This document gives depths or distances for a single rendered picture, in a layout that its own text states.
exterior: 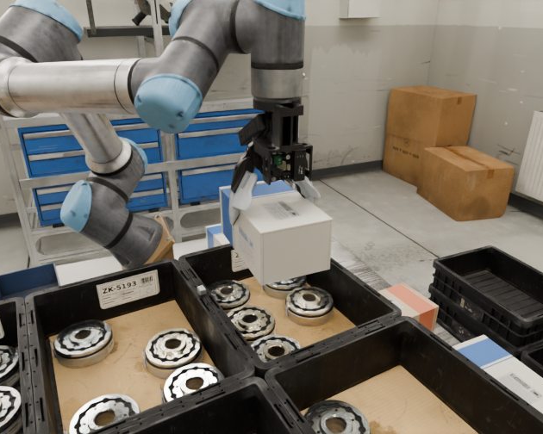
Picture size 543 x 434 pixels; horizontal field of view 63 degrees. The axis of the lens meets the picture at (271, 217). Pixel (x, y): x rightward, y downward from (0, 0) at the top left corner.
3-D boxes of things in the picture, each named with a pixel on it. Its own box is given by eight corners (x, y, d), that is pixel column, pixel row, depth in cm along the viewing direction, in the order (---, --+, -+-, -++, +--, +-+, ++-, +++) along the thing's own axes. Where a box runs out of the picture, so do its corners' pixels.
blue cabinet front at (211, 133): (180, 203, 281) (171, 114, 257) (283, 187, 307) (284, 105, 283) (181, 205, 279) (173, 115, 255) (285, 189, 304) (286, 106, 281)
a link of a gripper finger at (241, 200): (226, 230, 66) (258, 177, 65) (215, 214, 71) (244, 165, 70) (242, 237, 68) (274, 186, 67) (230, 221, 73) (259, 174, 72)
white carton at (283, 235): (221, 231, 84) (219, 187, 80) (278, 220, 88) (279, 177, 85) (260, 285, 67) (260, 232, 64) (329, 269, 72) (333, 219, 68)
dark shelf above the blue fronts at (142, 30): (84, 36, 263) (83, 26, 260) (270, 33, 306) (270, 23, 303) (88, 40, 225) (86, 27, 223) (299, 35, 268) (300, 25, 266)
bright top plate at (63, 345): (50, 333, 86) (49, 331, 86) (103, 315, 91) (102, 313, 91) (60, 364, 78) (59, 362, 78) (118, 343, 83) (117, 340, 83)
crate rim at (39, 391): (27, 304, 86) (24, 294, 85) (176, 265, 99) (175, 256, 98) (43, 474, 54) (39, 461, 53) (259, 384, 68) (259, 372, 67)
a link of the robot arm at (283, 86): (243, 65, 65) (293, 63, 68) (244, 97, 67) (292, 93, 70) (262, 71, 59) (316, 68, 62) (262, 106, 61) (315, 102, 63)
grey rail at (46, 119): (-2, 125, 231) (-4, 116, 229) (293, 102, 291) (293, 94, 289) (-4, 129, 222) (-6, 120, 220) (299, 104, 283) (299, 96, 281)
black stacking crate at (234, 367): (39, 344, 90) (26, 297, 85) (179, 301, 103) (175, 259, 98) (60, 521, 59) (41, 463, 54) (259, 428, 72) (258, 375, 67)
